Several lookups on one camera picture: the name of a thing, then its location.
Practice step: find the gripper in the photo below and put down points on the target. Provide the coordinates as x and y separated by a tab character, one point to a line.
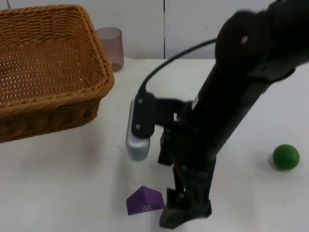
190	149

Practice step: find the purple triangular block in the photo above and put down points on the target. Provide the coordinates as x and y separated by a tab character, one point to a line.
144	200

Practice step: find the brown wicker basket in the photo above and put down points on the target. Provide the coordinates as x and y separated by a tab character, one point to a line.
48	72

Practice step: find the green ball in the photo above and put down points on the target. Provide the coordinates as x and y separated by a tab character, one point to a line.
286	157

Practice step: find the clear purple-tinted cup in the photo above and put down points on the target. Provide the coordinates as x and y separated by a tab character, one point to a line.
113	46

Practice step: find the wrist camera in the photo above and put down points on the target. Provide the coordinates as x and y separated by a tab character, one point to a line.
138	135

